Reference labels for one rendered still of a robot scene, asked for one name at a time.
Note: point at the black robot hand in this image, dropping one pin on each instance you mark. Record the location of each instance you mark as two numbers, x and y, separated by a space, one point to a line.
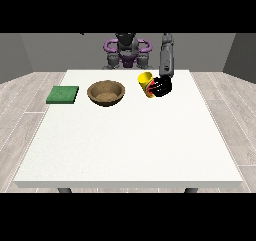
163 86

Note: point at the yellow cup with melon print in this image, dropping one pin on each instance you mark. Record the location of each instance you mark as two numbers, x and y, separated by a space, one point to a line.
145 79

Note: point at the brown wooden bowl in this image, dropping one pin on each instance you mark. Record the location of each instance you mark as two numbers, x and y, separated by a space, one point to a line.
106 92

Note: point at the green square pad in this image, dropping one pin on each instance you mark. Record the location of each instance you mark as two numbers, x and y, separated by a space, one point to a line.
62 94

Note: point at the grey robot trunk purple rings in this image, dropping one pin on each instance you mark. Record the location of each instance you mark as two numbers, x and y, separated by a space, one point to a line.
127 53

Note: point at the dark table leg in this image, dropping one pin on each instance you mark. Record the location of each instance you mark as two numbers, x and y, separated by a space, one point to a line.
191 190
64 190

